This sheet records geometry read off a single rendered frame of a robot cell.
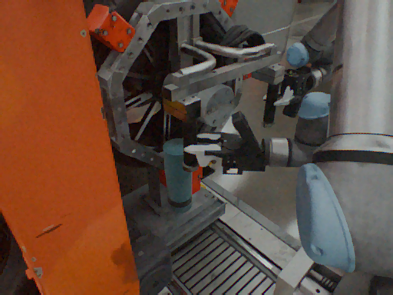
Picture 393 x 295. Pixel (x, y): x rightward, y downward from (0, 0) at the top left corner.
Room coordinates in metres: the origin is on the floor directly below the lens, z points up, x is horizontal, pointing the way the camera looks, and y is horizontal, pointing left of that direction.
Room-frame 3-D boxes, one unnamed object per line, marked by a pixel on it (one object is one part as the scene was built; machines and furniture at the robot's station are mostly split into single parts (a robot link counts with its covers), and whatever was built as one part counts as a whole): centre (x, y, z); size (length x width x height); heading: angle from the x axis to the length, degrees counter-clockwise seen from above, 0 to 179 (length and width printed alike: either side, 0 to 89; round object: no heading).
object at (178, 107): (0.66, 0.04, 0.93); 0.09 x 0.05 x 0.05; 42
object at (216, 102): (0.87, 0.00, 0.85); 0.21 x 0.14 x 0.14; 42
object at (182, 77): (0.77, 0.04, 1.03); 0.19 x 0.18 x 0.11; 42
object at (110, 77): (0.93, 0.05, 0.85); 0.54 x 0.07 x 0.54; 132
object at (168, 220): (1.05, 0.16, 0.32); 0.40 x 0.30 x 0.28; 132
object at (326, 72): (1.07, -0.45, 0.85); 0.11 x 0.08 x 0.09; 133
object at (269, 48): (0.90, -0.11, 1.03); 0.19 x 0.18 x 0.11; 42
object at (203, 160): (0.61, -0.01, 0.80); 0.09 x 0.03 x 0.06; 95
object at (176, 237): (1.05, 0.16, 0.13); 0.50 x 0.36 x 0.10; 132
